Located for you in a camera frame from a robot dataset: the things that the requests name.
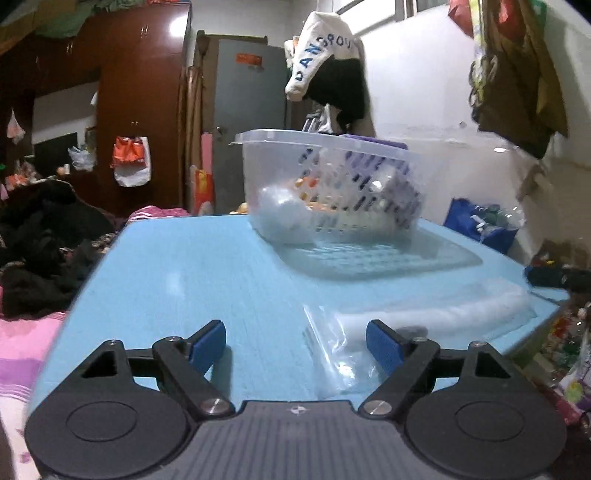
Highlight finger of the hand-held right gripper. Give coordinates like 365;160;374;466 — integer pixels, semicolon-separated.
524;266;591;292

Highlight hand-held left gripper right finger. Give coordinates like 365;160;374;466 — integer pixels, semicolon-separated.
358;318;516;420

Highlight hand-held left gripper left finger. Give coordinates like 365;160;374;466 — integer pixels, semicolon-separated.
79;319;235;420

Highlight small orange box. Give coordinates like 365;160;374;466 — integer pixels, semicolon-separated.
295;173;345;215

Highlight clear plastic lattice basket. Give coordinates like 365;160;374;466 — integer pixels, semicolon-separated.
229;129;424;245

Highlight purple tissue pack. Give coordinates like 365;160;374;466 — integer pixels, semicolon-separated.
339;135;424;232

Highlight clear plastic water bottle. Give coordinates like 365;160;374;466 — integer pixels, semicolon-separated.
475;205;527;232

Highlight blue shopping bag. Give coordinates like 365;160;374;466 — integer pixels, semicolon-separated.
443;198;519;256

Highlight floral pink bedding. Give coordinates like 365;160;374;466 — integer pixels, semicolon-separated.
124;206;193;228

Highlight red yellow packet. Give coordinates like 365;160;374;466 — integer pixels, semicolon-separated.
194;168;216;216

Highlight pink purple blanket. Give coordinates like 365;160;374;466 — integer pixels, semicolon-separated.
0;311;68;480

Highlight pile of dark clothes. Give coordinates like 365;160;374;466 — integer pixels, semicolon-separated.
0;179;126;319

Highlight hanging brown clothes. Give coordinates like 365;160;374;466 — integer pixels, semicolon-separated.
468;0;570;160

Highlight orange white plastic bag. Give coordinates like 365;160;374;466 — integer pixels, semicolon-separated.
111;135;152;188

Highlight grey metal door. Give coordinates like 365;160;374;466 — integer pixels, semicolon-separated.
213;39;290;216

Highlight black flat screen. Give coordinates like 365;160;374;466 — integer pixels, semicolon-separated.
33;132;78;174

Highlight black hanging garment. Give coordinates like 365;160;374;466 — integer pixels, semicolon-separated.
307;58;373;131

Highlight red hanging bag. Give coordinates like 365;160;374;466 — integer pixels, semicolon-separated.
448;0;477;38

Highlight dark red wooden wardrobe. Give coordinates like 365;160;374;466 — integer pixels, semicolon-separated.
0;0;193;217

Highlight pink white plastic bag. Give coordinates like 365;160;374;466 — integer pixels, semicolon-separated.
6;108;25;144

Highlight white lettered hoodie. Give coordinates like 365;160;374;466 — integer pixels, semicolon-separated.
284;11;363;102

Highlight green cloth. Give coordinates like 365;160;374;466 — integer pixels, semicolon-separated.
34;0;155;38

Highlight metal folding frame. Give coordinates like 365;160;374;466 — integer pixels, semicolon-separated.
302;108;334;136

